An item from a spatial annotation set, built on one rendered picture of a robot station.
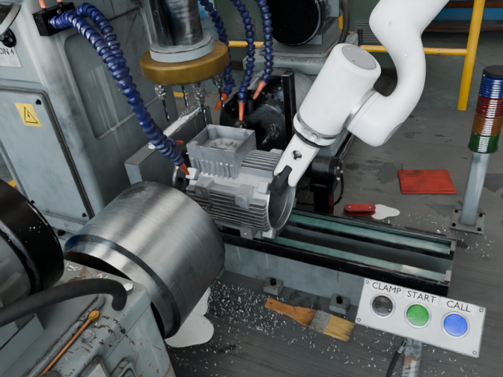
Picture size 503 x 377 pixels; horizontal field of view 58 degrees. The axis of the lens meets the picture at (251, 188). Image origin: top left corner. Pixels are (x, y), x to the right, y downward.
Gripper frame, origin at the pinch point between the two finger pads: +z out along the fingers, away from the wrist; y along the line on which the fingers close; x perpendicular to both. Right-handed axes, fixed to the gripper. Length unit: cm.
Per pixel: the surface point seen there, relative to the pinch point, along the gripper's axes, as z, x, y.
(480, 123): -18.5, -29.7, 33.5
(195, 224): 1.4, 8.1, -19.3
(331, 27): -4, 15, 69
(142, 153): 9.9, 28.5, -4.7
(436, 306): -15.3, -29.0, -20.4
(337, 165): 1.4, -8.6, 18.6
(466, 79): 48, -58, 239
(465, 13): 85, -58, 512
